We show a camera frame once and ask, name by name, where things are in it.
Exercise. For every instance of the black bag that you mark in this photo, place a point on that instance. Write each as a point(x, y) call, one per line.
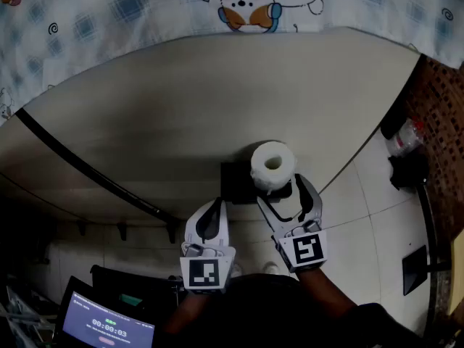
point(407, 170)

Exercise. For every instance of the person's right white shoe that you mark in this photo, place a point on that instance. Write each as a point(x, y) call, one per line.
point(271, 267)

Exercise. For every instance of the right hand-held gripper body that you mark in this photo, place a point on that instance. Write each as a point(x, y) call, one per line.
point(306, 250)

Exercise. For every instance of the black strip on table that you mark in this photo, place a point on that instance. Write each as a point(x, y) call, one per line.
point(83, 163)

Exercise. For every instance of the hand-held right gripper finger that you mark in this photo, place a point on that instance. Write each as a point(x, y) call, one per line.
point(313, 201)
point(276, 223)

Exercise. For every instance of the laptop with lit screen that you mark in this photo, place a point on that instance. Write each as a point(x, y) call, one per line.
point(105, 330)

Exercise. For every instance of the black table bracket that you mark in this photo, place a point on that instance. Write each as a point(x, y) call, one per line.
point(122, 231)
point(171, 232)
point(82, 228)

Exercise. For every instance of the brown lattice mat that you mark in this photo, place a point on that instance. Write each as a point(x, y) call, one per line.
point(440, 96)

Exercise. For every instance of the person's right forearm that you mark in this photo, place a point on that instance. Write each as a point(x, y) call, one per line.
point(322, 292)

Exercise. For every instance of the metal rack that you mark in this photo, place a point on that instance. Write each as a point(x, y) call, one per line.
point(25, 321)

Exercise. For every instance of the black curved pole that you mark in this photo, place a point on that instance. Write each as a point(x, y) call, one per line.
point(431, 230)

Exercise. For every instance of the black box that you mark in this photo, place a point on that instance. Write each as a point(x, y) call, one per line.
point(235, 183)

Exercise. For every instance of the person's left forearm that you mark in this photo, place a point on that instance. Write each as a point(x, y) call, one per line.
point(188, 312)

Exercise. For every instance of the yellow wooden board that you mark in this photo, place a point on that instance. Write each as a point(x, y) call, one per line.
point(457, 274)

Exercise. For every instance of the person's left white shoe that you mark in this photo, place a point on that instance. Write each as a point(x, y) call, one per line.
point(236, 270)

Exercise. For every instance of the clear plastic bottle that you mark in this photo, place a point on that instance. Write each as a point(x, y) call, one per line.
point(406, 138)

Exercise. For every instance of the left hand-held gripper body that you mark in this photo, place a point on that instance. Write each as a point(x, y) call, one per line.
point(203, 270)

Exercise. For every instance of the green item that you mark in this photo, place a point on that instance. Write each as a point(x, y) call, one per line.
point(129, 300)

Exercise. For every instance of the black flat plate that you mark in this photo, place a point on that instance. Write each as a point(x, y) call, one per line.
point(415, 270)

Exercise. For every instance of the person's white shoe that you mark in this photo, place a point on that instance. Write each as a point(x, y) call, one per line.
point(271, 267)
point(236, 270)

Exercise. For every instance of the black chair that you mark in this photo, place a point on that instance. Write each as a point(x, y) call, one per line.
point(145, 285)

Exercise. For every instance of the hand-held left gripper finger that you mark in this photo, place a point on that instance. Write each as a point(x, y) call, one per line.
point(191, 228)
point(224, 230)

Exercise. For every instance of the white toilet paper roll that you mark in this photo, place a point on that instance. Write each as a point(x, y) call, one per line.
point(261, 172)

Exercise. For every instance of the person's dark clothing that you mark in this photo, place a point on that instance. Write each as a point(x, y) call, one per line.
point(261, 314)

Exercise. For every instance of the cartoon print plaid cloth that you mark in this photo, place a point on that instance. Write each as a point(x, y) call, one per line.
point(127, 9)

